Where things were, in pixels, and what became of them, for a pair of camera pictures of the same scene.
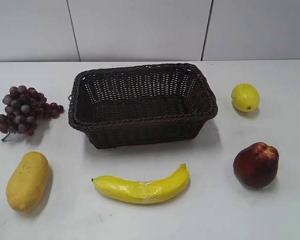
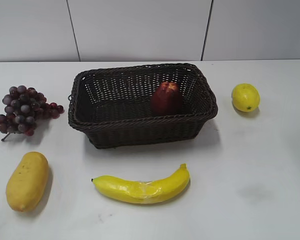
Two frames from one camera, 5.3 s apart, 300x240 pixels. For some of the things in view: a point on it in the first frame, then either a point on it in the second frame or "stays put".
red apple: x=256 y=165 to x=167 y=101
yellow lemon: x=245 y=98 stays put
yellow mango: x=27 y=183 stays put
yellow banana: x=143 y=192 stays put
